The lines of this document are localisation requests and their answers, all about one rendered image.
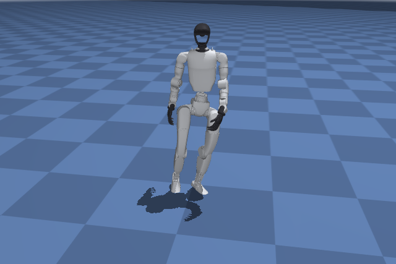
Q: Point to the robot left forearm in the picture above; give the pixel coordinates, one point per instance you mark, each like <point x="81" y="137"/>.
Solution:
<point x="223" y="99"/>

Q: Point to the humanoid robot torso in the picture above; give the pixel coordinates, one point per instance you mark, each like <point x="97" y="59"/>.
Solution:
<point x="202" y="75"/>

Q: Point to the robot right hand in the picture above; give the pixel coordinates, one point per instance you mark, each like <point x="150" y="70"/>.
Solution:
<point x="170" y="109"/>

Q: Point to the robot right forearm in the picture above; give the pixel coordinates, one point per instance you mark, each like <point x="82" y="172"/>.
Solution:
<point x="173" y="95"/>

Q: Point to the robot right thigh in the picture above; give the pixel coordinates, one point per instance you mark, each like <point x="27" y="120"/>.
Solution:
<point x="183" y="125"/>

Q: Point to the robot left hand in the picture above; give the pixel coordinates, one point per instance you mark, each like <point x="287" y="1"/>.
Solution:
<point x="218" y="119"/>

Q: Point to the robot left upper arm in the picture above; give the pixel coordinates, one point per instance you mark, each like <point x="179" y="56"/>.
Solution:
<point x="223" y="69"/>

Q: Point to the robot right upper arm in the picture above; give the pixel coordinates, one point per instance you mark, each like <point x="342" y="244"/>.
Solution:
<point x="179" y="69"/>

